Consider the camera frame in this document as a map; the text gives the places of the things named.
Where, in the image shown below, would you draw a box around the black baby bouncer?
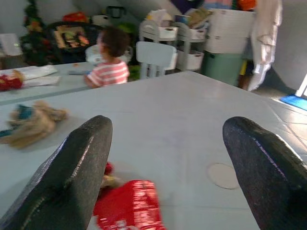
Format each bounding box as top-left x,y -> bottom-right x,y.
46,21 -> 104,63

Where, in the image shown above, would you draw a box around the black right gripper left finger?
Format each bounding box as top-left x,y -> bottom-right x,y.
0,115 -> 113,230

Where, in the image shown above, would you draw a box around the red orange bag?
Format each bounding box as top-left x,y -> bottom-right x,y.
61,11 -> 90,24

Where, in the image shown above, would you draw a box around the large light blue table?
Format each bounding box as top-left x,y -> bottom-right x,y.
0,70 -> 307,230

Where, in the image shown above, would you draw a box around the white hanging garment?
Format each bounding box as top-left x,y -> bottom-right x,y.
246,0 -> 284,92

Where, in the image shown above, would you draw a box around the white kid chair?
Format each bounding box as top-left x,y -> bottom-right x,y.
135,41 -> 178,80

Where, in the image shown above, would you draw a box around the blue floor mat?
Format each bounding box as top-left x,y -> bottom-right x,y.
279,94 -> 307,113

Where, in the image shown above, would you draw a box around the red foil wrapper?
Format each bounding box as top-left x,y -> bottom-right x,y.
93,179 -> 166,230

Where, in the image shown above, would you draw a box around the red snack bag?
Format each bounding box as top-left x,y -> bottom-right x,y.
0,70 -> 25,92

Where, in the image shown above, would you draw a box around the white papers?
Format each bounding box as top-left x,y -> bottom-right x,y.
18,64 -> 61,87

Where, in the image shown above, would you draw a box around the grey trolley with white baskets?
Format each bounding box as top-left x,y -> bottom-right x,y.
138,18 -> 180,72
176,21 -> 207,72

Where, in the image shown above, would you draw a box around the small red brown wrapper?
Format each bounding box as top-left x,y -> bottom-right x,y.
102,162 -> 126,190

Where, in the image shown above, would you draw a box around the child in striped shirt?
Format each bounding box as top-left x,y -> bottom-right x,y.
83,27 -> 131,88

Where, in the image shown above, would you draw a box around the round white table plug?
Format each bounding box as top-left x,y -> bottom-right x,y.
207,162 -> 241,190

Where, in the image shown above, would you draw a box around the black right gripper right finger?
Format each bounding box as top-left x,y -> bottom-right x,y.
222,116 -> 307,230

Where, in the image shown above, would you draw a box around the green christmas tree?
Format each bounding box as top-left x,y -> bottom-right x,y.
20,0 -> 53,67

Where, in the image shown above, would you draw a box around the blue pen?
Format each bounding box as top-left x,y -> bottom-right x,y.
68,69 -> 91,76

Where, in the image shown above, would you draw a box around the brown crumpled paper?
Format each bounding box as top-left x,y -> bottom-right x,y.
0,100 -> 70,150

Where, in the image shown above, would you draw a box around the small light blue table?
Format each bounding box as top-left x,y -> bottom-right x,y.
0,61 -> 98,105

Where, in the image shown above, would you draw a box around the green rubbish bin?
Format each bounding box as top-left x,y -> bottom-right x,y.
201,51 -> 246,87

